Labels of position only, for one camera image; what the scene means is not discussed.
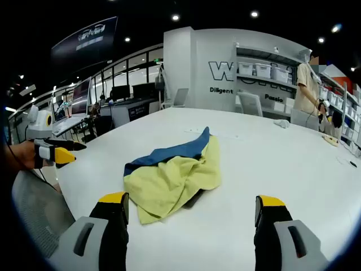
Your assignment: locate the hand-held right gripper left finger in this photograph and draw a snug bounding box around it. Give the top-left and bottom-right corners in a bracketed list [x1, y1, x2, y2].
[47, 191, 130, 271]

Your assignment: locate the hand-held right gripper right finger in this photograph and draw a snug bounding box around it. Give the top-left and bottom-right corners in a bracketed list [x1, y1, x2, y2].
[253, 194, 329, 271]

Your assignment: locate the yellow and blue garment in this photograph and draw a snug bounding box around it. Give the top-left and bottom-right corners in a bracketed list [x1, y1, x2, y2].
[123, 126, 223, 225]

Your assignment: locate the person's left hand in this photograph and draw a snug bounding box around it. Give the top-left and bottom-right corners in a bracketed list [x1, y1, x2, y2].
[4, 140, 37, 171]

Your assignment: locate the grey mesh office chair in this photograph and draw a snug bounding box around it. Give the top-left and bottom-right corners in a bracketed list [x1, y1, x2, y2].
[11, 169, 77, 259]

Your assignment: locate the grey reception desk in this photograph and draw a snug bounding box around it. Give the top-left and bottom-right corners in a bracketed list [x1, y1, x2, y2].
[100, 97, 161, 129]

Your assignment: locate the dark hanging screen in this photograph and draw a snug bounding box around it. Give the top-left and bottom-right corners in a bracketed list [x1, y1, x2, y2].
[51, 16, 118, 66]

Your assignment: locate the beige cloth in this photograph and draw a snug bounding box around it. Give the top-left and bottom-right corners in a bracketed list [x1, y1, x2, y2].
[322, 134, 340, 147]

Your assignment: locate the white floor stand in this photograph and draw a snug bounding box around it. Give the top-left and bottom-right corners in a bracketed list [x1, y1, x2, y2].
[155, 62, 171, 110]

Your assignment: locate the white office chair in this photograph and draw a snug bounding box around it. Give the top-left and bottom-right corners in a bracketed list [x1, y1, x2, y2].
[171, 88, 189, 108]
[236, 91, 263, 117]
[290, 108, 320, 131]

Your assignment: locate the shelving with white bins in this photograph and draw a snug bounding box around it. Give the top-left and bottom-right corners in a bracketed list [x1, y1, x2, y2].
[318, 63, 361, 155]

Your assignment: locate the white shelving rack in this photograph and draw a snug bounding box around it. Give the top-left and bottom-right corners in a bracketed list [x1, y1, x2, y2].
[232, 41, 312, 113]

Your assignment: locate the white storage bin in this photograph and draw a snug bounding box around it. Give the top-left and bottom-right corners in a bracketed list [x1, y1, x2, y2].
[255, 63, 273, 78]
[239, 62, 256, 76]
[272, 66, 290, 83]

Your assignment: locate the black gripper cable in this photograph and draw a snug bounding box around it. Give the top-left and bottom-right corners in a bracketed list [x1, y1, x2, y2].
[7, 143, 63, 195]

